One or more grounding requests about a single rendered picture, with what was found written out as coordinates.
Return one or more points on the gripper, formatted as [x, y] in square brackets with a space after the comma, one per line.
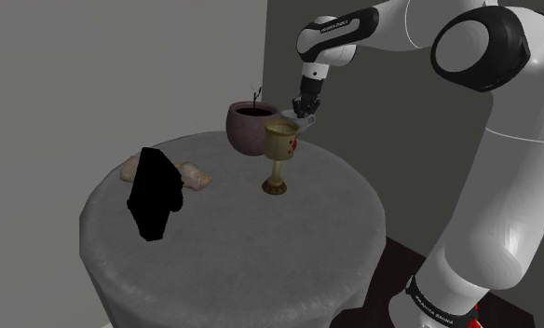
[310, 85]

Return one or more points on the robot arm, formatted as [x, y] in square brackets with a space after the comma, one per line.
[490, 191]

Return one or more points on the white cup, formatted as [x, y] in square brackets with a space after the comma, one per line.
[305, 122]

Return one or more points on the golden goblet with red dots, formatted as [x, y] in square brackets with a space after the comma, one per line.
[279, 143]

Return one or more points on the mauve plant pot with twig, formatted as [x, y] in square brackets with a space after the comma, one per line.
[247, 135]

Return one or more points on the beige lumpy object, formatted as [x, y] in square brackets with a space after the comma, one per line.
[193, 176]

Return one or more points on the round grey table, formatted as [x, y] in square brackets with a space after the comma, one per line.
[254, 240]

